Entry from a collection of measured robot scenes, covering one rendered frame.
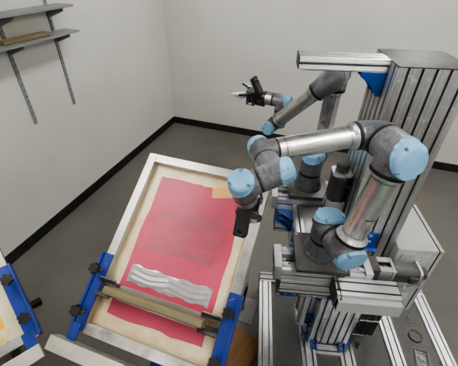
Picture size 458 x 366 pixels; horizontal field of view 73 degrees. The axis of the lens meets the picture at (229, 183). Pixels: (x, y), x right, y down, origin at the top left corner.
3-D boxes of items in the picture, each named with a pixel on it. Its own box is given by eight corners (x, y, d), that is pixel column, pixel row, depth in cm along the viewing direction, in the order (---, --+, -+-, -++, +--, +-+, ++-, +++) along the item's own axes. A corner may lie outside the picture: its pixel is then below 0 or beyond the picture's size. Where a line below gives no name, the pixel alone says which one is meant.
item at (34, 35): (-7, 40, 227) (3, 41, 224) (40, 30, 257) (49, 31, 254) (-5, 44, 229) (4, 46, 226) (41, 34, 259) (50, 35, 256)
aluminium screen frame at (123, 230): (153, 156, 149) (150, 152, 146) (272, 181, 134) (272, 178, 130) (79, 328, 123) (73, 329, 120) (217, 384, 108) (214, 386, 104)
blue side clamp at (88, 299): (110, 253, 134) (102, 250, 128) (120, 257, 133) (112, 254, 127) (79, 327, 124) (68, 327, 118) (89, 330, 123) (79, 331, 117)
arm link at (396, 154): (341, 245, 129) (407, 124, 98) (360, 274, 117) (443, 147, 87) (315, 246, 125) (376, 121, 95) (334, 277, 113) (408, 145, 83)
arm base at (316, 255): (334, 240, 143) (339, 224, 138) (340, 266, 131) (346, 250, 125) (301, 237, 144) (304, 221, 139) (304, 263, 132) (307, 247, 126)
